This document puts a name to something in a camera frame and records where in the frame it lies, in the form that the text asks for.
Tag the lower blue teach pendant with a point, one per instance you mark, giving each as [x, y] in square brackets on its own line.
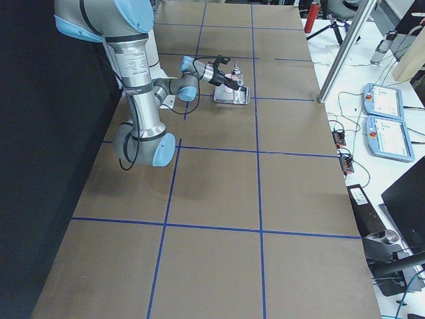
[388, 138]

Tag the pink plastic cup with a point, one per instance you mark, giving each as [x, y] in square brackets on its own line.
[230, 76]

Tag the aluminium frame post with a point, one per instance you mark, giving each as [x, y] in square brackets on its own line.
[360, 18]

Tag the silver digital kitchen scale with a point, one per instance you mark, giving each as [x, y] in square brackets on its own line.
[224, 95]

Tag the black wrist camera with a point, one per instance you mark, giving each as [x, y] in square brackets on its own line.
[220, 60]

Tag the red cylinder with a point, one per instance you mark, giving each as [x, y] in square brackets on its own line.
[311, 17]

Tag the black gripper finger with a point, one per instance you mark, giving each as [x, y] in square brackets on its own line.
[235, 88]
[229, 82]

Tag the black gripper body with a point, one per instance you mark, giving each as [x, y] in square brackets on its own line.
[219, 78]

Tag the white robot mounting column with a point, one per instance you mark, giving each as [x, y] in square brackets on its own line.
[156, 71]

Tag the wooden board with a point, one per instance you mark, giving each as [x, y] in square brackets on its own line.
[413, 60]

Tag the black box with label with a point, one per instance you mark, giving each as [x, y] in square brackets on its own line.
[367, 218]

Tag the orange black connector block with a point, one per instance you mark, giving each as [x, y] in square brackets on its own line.
[339, 138]

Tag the black monitor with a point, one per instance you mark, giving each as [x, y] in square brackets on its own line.
[404, 201]

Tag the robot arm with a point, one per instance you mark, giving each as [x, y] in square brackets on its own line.
[127, 27]

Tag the blue teach pendant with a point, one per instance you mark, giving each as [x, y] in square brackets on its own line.
[388, 138]
[386, 101]

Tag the black tripod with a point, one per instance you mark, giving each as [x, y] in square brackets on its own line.
[335, 25]

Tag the upper blue teach pendant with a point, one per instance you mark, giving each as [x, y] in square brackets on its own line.
[386, 101]

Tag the glass bottle on desk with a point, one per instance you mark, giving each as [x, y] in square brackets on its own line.
[383, 47]

